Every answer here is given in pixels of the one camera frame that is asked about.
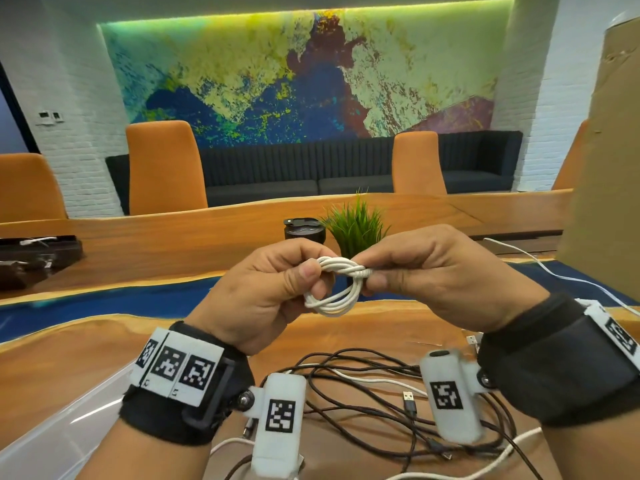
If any person's right hand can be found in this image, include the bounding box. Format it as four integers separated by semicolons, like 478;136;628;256
349;224;551;335

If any person's left hand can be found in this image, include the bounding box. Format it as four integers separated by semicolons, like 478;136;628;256
185;238;341;357

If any pile of cables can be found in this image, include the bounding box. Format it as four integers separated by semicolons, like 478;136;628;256
209;347;546;480

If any clear plastic organizer box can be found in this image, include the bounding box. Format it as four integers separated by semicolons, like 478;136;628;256
0;362;136;480

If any black cylinder pot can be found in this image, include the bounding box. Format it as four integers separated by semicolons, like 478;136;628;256
283;218;327;245

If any green potted plant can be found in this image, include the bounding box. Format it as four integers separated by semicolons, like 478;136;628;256
322;192;392;261

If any black sofa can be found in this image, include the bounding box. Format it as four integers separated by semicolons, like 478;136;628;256
105;130;523;215

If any black right wristband with marker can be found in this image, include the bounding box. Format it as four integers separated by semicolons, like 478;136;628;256
477;293;640;428

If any tall orange chair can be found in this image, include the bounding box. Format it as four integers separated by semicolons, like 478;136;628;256
125;120;209;215

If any black left wristband with markers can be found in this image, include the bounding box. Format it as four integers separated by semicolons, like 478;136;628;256
119;321;256;447

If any brown cardboard sheet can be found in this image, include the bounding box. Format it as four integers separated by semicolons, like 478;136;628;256
557;14;640;301

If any dark brown leather case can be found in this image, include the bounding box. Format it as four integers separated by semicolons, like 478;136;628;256
0;235;85;291

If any long thin white cable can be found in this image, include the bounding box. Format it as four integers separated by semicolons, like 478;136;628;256
483;238;640;318

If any black left wrist camera cable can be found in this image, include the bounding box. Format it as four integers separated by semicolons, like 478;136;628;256
222;453;253;480

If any colourful abstract wall painting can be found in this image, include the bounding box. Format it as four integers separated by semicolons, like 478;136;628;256
99;0;515;148

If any black door frame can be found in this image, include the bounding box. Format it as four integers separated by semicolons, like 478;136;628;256
0;59;41;155

